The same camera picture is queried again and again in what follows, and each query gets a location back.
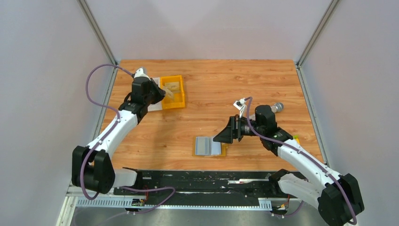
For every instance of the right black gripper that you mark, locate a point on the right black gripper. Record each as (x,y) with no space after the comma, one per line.
(232,131)

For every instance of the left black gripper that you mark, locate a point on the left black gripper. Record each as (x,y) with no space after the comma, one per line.
(160,92)

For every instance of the gold vip card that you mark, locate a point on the gold vip card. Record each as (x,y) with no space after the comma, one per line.
(169,93)
(174,86)

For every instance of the yellow leather card holder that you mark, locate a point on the yellow leather card holder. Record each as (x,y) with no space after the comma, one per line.
(206,147)

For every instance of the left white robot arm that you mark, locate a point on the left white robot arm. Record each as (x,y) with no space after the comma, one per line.
(92,167)

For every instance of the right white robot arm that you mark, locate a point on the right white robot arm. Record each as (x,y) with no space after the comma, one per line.
(337,197)

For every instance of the gold VIP card in bin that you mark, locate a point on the gold VIP card in bin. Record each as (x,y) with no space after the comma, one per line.
(174,86)

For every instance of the white plastic bin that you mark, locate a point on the white plastic bin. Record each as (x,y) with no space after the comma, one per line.
(157,106)

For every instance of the yellow plastic bin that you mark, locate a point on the yellow plastic bin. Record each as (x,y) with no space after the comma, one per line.
(179,101)

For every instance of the glitter silver microphone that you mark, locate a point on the glitter silver microphone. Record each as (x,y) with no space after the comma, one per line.
(267,111)

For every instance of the yellow plastic tool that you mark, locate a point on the yellow plastic tool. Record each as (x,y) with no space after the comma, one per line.
(296,137)

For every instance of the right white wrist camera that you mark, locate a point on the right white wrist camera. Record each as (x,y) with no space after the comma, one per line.
(241,106)

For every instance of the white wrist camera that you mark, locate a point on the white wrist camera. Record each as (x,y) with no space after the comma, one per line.
(241,106)
(141,72)

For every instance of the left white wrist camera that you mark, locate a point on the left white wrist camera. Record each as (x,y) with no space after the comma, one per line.
(141,72)

